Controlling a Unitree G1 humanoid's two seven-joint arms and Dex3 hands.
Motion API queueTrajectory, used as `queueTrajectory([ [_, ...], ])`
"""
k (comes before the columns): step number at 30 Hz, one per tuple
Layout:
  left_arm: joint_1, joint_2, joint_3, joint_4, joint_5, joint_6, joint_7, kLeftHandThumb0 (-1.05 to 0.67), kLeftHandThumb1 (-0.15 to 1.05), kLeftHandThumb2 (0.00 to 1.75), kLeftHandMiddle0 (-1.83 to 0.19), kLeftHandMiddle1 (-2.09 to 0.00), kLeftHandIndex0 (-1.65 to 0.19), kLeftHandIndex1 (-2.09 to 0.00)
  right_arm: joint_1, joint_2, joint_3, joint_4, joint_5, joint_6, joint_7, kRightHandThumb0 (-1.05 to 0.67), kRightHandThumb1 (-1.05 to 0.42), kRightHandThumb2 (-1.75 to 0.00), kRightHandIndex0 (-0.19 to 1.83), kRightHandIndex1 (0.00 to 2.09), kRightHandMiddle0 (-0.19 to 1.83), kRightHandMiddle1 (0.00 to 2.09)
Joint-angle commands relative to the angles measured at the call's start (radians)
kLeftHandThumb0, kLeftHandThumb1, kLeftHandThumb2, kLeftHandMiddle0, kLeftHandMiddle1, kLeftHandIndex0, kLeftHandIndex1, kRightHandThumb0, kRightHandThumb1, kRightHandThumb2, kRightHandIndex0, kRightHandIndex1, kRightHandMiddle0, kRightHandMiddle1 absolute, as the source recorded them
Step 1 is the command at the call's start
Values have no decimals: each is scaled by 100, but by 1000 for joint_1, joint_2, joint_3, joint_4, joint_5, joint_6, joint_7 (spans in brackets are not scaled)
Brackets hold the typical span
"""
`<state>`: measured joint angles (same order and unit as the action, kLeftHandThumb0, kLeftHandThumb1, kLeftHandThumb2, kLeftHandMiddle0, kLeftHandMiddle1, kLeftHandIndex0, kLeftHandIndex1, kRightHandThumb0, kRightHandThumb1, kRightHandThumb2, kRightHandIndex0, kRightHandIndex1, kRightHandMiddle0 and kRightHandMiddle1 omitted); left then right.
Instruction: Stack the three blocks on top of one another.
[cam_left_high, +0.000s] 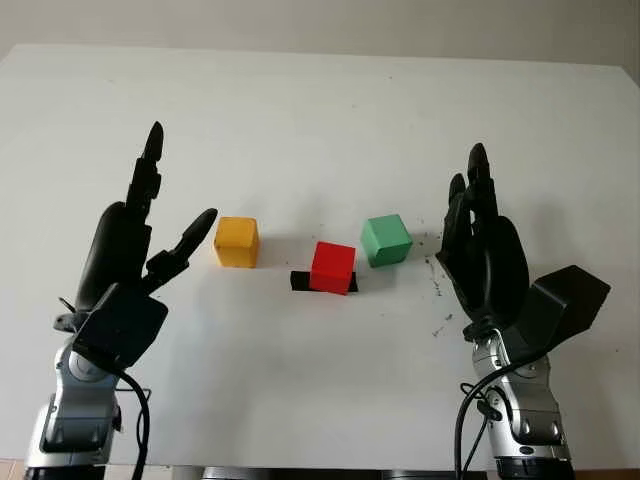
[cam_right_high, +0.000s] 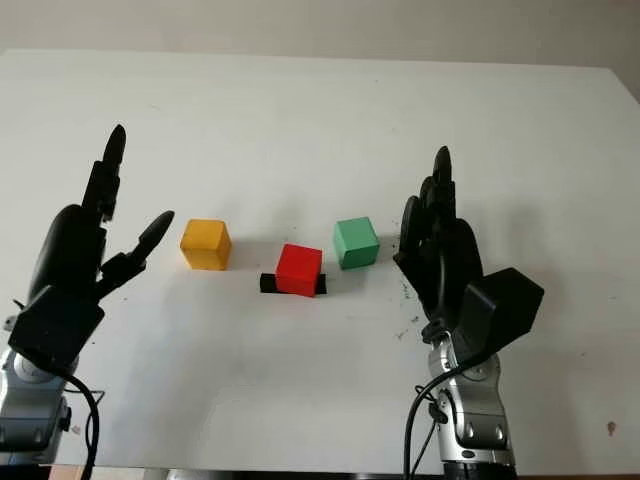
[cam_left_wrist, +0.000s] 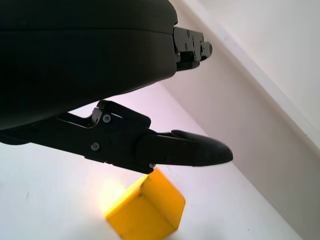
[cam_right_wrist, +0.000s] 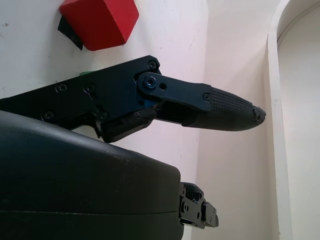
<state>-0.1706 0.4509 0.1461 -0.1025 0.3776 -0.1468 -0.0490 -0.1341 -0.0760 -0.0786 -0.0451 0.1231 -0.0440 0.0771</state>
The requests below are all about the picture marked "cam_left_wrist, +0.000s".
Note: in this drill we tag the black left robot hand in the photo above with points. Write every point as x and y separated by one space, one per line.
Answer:
75 62

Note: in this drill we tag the yellow cube block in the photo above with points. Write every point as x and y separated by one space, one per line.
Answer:
150 210

